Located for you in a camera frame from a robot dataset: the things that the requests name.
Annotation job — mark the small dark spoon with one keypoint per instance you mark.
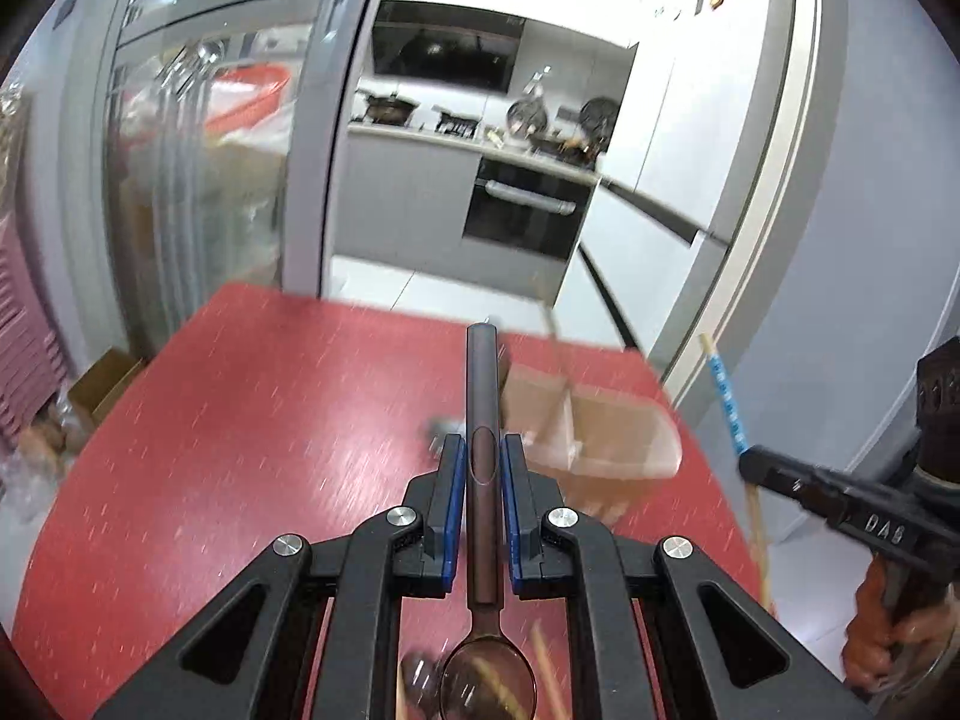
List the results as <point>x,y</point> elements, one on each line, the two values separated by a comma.
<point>416,679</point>

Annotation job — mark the white refrigerator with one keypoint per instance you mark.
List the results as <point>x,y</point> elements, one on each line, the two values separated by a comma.
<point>720,127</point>

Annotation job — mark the person's right hand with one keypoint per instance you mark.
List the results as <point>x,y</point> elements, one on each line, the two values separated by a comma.
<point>870,637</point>

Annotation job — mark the plain wooden chopstick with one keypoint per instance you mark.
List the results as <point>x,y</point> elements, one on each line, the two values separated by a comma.
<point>553,322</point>

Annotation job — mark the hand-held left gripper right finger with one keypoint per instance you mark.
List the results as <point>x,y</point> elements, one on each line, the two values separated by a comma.
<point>514,510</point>

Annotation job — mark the blue patterned chopstick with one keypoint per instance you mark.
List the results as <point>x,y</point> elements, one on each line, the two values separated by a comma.
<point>726,397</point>

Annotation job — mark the black built-in oven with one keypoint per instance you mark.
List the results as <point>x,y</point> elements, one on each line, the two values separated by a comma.
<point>521,202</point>

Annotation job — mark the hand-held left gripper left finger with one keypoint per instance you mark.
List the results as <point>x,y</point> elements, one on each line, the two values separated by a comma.
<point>452,510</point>

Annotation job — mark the cardboard box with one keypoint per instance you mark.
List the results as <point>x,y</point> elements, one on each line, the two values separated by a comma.
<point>105,386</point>

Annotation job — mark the black range hood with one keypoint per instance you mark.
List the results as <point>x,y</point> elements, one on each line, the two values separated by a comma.
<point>446,45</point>

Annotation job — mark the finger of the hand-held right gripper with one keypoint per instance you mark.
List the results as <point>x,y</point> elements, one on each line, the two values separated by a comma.
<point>810,487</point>

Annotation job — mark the beige utensil holder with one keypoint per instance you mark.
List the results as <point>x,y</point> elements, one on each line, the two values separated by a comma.
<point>600,427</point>

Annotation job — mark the small dark metal object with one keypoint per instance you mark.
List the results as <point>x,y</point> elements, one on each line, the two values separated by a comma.
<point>437,431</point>

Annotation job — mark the round dark pan lid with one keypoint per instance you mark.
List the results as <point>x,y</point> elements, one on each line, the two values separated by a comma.
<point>600,116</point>

